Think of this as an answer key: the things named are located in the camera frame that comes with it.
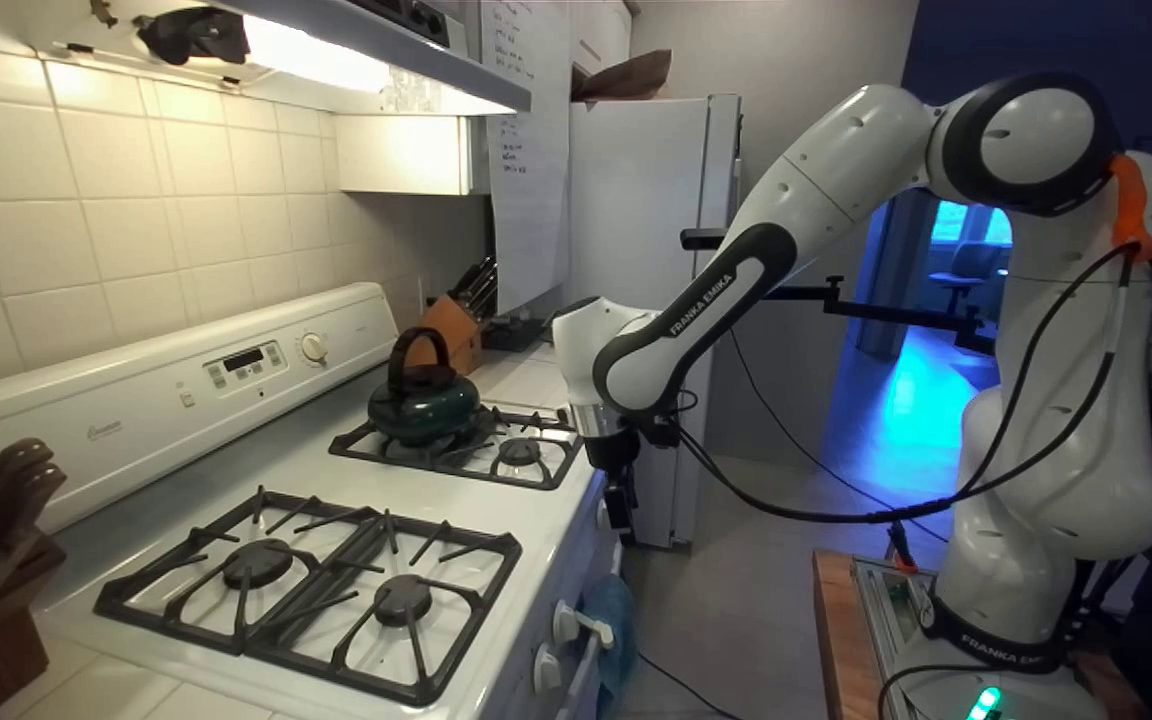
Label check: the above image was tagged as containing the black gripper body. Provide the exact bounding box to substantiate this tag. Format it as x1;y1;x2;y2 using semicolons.
586;434;640;532

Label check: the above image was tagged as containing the blue terry towel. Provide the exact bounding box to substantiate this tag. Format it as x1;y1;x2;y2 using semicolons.
582;578;637;701

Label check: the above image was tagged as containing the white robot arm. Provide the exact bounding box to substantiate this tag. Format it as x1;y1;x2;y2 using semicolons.
551;72;1152;720

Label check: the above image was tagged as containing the black stove grate far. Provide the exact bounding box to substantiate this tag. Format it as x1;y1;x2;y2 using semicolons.
326;405;581;491

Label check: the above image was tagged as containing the black stove grate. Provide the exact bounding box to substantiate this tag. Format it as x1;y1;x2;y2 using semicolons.
326;405;581;491
95;488;521;707

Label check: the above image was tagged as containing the white stove knob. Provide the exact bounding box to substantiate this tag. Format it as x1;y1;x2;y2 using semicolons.
533;646;565;696
549;604;614;653

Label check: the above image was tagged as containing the black stove grate near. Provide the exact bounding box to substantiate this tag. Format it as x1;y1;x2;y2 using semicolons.
95;488;521;707

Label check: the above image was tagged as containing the white gas stove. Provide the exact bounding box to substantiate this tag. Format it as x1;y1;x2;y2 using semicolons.
0;285;637;720

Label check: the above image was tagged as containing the dark green kettle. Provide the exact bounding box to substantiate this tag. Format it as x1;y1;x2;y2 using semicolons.
367;324;481;450

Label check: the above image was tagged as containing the white refrigerator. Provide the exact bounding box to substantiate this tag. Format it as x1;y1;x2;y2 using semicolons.
565;96;745;550

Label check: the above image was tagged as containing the wooden robot cart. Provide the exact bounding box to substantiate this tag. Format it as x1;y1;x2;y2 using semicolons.
810;554;1147;720

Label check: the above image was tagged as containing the range hood with light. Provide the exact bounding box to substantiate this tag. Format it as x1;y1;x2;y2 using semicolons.
0;0;533;116

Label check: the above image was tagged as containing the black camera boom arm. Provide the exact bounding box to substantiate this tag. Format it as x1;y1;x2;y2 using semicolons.
675;226;1008;353

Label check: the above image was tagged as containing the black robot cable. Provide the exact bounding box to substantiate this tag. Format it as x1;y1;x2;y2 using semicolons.
660;235;1152;532

